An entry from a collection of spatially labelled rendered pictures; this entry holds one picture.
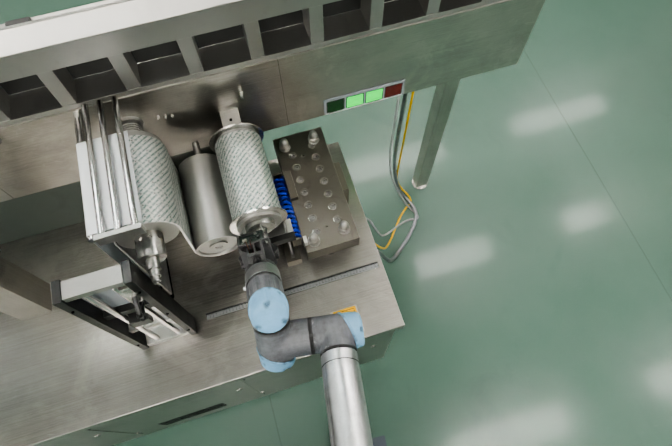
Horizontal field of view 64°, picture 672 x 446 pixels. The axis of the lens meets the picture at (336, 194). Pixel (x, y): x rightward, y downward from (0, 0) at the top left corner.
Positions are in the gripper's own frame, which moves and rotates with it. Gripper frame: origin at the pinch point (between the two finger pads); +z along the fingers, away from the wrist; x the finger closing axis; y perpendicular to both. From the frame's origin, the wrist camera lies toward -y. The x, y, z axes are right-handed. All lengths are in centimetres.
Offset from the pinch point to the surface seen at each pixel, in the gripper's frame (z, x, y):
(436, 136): 87, -82, -23
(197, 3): -48, -4, 59
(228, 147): 14.4, 0.3, 20.4
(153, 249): -7.7, 21.8, 9.3
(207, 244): 6.3, 12.4, -0.6
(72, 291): -18.1, 37.0, 10.4
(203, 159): 21.8, 8.0, 16.5
